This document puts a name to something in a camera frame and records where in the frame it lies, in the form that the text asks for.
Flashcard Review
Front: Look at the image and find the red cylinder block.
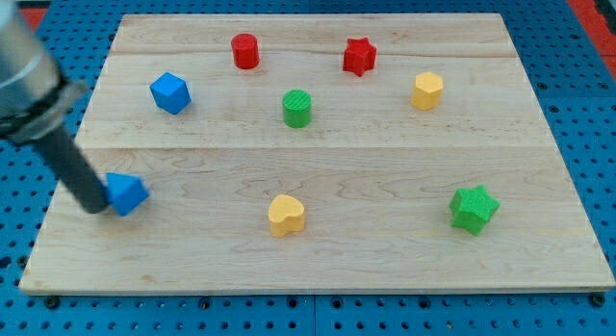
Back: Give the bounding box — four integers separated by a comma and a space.
231, 33, 260, 69

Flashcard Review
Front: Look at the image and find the wooden board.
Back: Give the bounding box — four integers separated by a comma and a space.
20, 13, 615, 296

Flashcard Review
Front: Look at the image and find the yellow hexagon block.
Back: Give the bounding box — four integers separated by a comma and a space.
410, 71, 444, 111

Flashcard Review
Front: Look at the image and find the blue triangle block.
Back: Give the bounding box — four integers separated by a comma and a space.
106, 172, 149, 217

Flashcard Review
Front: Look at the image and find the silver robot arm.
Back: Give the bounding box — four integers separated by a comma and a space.
1, 0, 87, 145

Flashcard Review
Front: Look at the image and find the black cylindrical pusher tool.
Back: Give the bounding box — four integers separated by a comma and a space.
32, 125, 109, 214

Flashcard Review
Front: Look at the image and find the blue cube block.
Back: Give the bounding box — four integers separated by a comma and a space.
149, 72, 192, 115

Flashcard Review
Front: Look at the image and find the yellow heart block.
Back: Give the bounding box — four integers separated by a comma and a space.
268, 194, 305, 238

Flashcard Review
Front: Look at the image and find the red star block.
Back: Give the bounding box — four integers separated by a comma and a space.
343, 37, 377, 77

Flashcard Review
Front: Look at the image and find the green star block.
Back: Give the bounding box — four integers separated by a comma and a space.
449, 185, 501, 236

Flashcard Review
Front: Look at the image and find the green cylinder block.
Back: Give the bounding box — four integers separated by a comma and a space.
282, 90, 312, 128

